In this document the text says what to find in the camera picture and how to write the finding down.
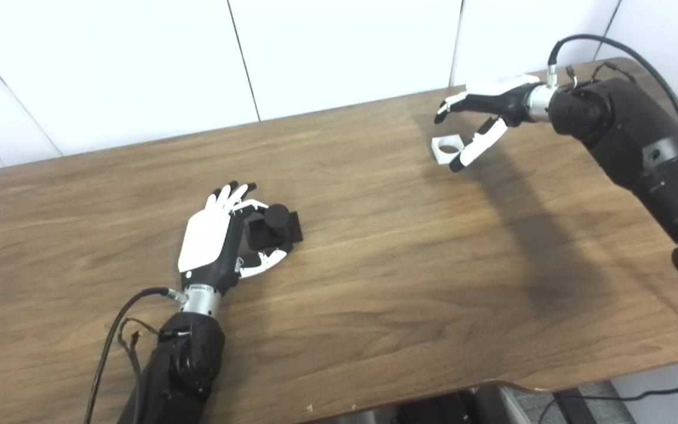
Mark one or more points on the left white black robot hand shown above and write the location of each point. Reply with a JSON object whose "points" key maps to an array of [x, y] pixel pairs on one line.
{"points": [[203, 241]]}

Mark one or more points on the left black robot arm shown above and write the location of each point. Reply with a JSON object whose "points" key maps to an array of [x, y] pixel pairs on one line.
{"points": [[186, 365]]}

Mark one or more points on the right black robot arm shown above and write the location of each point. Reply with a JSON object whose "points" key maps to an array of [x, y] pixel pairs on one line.
{"points": [[639, 135]]}

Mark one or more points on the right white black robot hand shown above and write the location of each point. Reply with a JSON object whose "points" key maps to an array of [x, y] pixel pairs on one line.
{"points": [[501, 100]]}

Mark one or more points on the white square piece with hole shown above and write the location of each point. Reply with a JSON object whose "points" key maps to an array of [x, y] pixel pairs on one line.
{"points": [[438, 154]]}

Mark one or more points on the black peg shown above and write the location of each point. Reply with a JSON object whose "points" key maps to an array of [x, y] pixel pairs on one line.
{"points": [[277, 227]]}

